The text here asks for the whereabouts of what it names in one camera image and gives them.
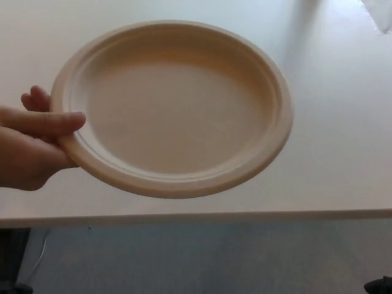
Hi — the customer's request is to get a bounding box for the person's bare hand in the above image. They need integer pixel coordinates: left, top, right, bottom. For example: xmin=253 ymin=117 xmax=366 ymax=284
xmin=0 ymin=85 xmax=87 ymax=192

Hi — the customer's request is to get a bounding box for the thin white cable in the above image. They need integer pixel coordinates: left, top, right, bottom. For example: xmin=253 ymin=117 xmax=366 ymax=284
xmin=36 ymin=228 xmax=51 ymax=272

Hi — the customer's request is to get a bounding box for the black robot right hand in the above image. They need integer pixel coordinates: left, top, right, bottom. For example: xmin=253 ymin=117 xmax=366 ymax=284
xmin=363 ymin=275 xmax=392 ymax=294

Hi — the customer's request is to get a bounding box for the beige round paper plate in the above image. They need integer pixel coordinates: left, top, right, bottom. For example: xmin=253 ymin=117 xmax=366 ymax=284
xmin=50 ymin=20 xmax=295 ymax=199

